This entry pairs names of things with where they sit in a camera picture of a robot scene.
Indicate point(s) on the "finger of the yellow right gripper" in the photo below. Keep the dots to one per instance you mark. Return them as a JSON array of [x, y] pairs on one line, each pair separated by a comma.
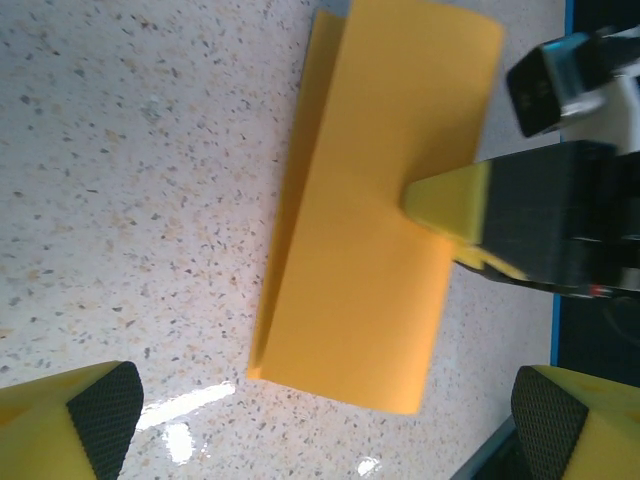
[[450, 200], [487, 262]]

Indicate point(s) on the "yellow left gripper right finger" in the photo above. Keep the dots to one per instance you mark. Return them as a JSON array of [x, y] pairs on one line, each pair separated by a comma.
[[590, 430]]

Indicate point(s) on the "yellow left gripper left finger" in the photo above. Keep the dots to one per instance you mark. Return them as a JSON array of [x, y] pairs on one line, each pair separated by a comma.
[[45, 430]]

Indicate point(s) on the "orange cloth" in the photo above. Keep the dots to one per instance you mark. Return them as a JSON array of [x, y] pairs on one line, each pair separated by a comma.
[[360, 225]]

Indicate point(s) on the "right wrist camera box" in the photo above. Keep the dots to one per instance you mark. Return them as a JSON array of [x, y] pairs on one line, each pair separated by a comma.
[[535, 85]]

